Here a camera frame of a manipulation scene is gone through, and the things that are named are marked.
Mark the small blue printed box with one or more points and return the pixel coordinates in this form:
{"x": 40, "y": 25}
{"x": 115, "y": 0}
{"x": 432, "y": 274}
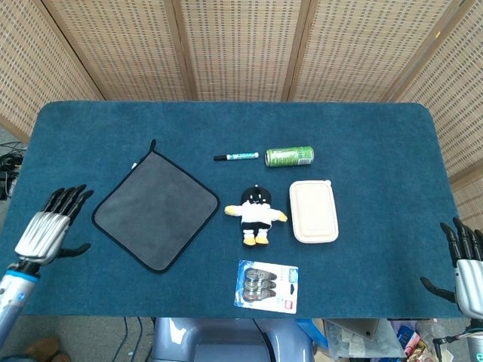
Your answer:
{"x": 405, "y": 335}

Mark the green drink can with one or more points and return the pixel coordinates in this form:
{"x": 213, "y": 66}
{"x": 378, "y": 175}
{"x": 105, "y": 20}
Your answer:
{"x": 290, "y": 156}

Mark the grey cloth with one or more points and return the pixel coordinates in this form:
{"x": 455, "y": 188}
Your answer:
{"x": 158, "y": 211}

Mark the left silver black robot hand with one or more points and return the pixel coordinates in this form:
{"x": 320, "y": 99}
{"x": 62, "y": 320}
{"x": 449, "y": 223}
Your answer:
{"x": 41, "y": 234}

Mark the grey-blue robot torso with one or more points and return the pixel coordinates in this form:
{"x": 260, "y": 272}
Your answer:
{"x": 226, "y": 343}

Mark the black white penguin plush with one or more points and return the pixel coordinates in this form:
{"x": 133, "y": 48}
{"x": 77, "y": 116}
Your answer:
{"x": 256, "y": 215}

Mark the battery blister pack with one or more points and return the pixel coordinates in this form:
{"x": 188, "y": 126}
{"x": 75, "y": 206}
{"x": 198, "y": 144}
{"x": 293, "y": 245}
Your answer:
{"x": 268, "y": 288}

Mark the brown shoe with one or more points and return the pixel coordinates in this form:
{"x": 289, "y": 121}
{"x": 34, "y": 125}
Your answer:
{"x": 43, "y": 348}

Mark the beige lidded lunch box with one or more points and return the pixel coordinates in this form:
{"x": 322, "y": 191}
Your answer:
{"x": 313, "y": 211}

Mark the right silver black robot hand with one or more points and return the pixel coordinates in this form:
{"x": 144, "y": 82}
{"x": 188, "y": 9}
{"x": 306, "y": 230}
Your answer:
{"x": 469, "y": 275}

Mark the whiteboard marker pen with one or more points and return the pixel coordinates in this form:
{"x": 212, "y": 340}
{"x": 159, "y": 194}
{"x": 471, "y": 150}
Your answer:
{"x": 241, "y": 155}

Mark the dark blue table mat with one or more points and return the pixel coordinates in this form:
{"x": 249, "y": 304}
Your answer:
{"x": 377, "y": 169}

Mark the woven bamboo folding screen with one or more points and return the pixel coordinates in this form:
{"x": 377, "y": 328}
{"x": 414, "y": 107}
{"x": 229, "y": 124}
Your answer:
{"x": 241, "y": 45}

